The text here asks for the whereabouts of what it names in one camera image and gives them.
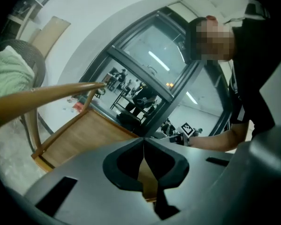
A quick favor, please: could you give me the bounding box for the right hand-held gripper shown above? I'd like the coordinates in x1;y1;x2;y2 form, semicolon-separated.
165;123;195;147

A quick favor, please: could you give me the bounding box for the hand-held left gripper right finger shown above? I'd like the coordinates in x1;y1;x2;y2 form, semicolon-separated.
144;137;233;221

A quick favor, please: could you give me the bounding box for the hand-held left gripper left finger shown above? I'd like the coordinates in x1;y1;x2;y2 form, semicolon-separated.
23;137;164;225

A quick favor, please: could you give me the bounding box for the person's right forearm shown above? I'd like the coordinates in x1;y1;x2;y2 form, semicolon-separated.
189;123;245;152

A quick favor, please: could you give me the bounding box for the brown wooden armchair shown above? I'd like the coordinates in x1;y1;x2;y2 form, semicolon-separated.
0;82;160;203

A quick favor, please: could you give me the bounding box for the black bag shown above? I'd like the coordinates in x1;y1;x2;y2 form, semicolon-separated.
116;112;143;132

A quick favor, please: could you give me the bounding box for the person's head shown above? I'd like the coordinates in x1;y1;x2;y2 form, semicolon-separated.
186;16;235;62

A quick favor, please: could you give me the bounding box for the person's torso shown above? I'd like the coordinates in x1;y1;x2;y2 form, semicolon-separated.
227;0;281;142

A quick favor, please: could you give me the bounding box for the green knitted cushion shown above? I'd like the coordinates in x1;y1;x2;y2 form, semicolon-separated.
0;45;36;100

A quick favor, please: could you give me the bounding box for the black wicker chair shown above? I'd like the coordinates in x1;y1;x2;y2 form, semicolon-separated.
0;38;47;156

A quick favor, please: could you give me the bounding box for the brown cardboard sheet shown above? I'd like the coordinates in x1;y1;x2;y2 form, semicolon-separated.
29;16;71;59

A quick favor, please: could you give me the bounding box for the black window frame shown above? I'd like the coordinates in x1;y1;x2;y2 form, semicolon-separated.
78;6;232;140

